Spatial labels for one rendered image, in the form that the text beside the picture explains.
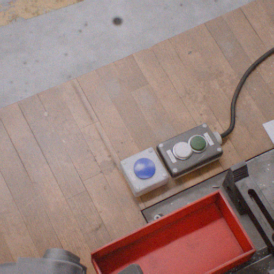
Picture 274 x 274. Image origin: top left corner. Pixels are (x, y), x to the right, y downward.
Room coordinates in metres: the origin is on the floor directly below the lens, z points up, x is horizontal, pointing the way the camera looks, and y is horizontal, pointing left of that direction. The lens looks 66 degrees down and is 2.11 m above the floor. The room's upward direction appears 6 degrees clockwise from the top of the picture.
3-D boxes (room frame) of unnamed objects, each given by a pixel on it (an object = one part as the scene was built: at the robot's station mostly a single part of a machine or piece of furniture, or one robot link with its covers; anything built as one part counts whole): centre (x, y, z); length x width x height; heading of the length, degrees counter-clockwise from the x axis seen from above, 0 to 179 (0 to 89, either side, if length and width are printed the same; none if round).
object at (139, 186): (0.47, -0.02, 0.90); 0.07 x 0.07 x 0.06; 32
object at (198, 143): (0.53, -0.12, 0.93); 0.03 x 0.03 x 0.02
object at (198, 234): (0.32, -0.08, 0.93); 0.25 x 0.12 x 0.06; 122
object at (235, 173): (0.44, -0.20, 0.95); 0.06 x 0.03 x 0.09; 32
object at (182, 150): (0.51, -0.09, 0.93); 0.03 x 0.03 x 0.02
